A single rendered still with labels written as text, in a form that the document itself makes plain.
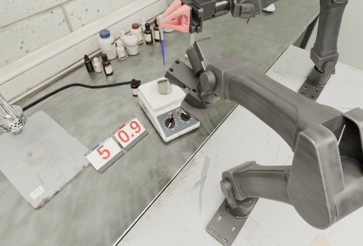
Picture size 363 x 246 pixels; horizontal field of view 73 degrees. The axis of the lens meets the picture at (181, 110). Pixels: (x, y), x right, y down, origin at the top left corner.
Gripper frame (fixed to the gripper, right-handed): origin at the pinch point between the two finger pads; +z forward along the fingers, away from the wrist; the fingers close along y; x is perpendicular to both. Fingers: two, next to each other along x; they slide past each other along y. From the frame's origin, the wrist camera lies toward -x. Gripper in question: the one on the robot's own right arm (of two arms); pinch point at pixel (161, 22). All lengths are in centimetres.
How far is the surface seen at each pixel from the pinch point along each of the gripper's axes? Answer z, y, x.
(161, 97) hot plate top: 2.8, 1.9, 24.0
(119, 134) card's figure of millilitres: 18.8, 4.2, 29.7
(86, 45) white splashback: 14, -43, 27
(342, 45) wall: -148, -20, 69
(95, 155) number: 27.3, 7.4, 29.9
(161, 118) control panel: 5.8, 7.2, 26.8
